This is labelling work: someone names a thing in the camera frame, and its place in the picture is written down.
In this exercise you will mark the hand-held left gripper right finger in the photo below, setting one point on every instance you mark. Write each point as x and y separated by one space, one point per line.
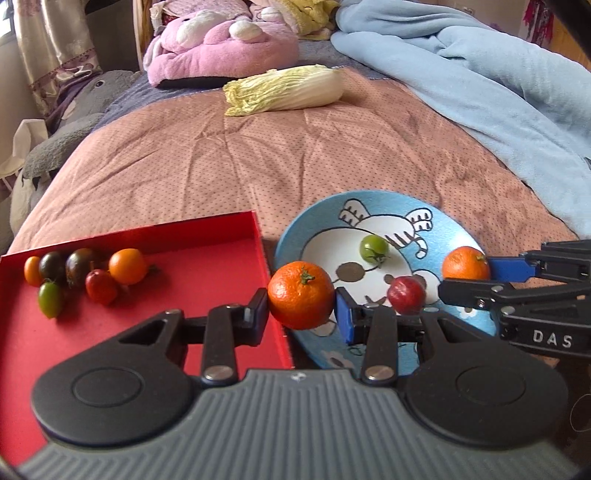
344 318

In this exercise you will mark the green tomato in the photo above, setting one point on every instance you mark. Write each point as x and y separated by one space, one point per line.
50 299
374 248

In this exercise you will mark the large mandarin orange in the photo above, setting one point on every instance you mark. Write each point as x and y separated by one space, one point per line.
301 295

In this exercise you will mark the pink dotted bedspread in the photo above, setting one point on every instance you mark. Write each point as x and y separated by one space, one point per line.
184 161

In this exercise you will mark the smooth orange tomato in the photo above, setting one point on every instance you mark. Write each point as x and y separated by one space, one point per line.
128 266

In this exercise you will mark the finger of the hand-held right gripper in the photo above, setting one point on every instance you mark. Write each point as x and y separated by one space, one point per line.
508 270
466 293

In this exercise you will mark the floral curtain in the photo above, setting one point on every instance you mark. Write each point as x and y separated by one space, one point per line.
51 37

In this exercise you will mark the yellow plush toy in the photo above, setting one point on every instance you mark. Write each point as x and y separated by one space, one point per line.
309 18

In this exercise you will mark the blue cartoon tiger plate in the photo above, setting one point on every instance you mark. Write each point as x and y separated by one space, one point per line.
323 230

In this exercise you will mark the red cardboard tray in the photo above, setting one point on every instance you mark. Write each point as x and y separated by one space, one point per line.
184 272

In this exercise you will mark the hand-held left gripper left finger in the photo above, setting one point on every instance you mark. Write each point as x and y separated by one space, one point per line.
254 323

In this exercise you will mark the pink plush rabbit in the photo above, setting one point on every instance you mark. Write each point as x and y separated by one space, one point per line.
217 55

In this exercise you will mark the light blue blanket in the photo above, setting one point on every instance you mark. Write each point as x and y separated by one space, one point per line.
461 83

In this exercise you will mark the small orange tomato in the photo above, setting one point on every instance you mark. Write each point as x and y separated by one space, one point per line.
31 271

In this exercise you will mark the wooden bed frame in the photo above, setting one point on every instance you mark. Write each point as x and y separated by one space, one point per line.
141 32

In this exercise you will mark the small red tomato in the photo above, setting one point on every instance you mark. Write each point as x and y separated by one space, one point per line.
100 286

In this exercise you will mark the dark brown tomato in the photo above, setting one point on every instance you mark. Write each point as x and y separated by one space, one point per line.
79 266
51 265

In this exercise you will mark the white tote bag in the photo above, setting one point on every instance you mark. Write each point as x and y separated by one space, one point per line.
27 138

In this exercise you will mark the grey plush toy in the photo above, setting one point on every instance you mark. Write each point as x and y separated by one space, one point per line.
69 134

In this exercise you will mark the pink bear print cloth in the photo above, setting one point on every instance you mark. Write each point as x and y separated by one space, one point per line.
265 11

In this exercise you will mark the napa cabbage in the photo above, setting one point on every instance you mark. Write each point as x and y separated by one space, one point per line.
295 90

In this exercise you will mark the dark red tomato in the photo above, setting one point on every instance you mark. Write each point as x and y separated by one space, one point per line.
405 294

